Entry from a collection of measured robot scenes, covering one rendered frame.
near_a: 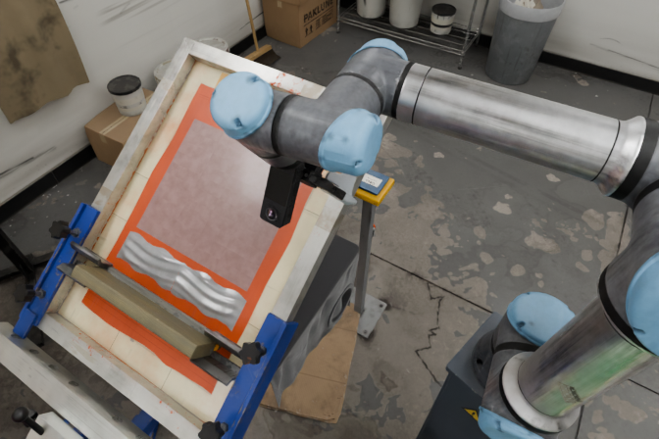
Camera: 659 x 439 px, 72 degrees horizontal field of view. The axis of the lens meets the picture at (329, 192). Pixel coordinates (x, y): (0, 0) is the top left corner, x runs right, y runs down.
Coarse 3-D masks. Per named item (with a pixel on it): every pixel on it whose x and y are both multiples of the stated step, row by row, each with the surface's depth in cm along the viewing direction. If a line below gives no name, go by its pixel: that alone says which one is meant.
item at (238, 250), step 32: (256, 160) 106; (224, 192) 106; (256, 192) 104; (224, 224) 104; (256, 224) 102; (288, 224) 100; (192, 256) 104; (224, 256) 102; (256, 256) 100; (256, 288) 98; (160, 352) 101; (224, 352) 97
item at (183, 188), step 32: (192, 128) 113; (160, 160) 113; (192, 160) 111; (224, 160) 108; (160, 192) 111; (192, 192) 108; (128, 224) 111; (160, 224) 109; (192, 224) 106; (160, 288) 105; (128, 320) 105
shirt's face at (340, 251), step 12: (336, 240) 148; (336, 252) 145; (348, 252) 145; (324, 264) 142; (336, 264) 142; (324, 276) 139; (336, 276) 139; (312, 288) 136; (324, 288) 136; (312, 300) 133; (300, 312) 131; (312, 312) 131; (300, 324) 128
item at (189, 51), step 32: (192, 64) 117; (224, 64) 111; (256, 64) 108; (160, 96) 114; (384, 128) 97; (128, 160) 112; (352, 192) 95; (96, 224) 110; (320, 224) 94; (320, 256) 93; (64, 288) 110; (288, 288) 92; (64, 320) 108; (288, 320) 92; (96, 352) 101; (128, 384) 97; (160, 416) 93; (192, 416) 94
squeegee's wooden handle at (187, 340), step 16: (80, 272) 99; (96, 272) 101; (96, 288) 97; (112, 288) 96; (128, 288) 100; (112, 304) 95; (128, 304) 94; (144, 304) 96; (144, 320) 92; (160, 320) 91; (176, 320) 95; (160, 336) 90; (176, 336) 89; (192, 336) 91; (192, 352) 87; (208, 352) 92
